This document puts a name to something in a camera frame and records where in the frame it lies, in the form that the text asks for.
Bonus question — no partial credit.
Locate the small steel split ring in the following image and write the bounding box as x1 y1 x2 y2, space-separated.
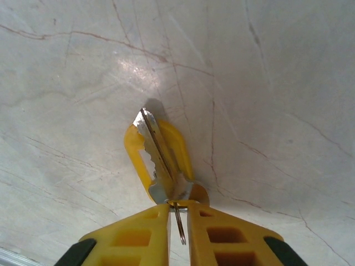
166 199 196 246

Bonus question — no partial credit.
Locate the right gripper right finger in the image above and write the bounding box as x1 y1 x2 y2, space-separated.
186 201 305 266

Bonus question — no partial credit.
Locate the yellow key tag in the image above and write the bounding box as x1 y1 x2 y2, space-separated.
123 119 194 202

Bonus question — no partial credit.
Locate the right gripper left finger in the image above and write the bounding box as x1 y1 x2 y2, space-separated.
57 203 170 266

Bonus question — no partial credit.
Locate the silver key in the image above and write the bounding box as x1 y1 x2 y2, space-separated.
132 107 210 207

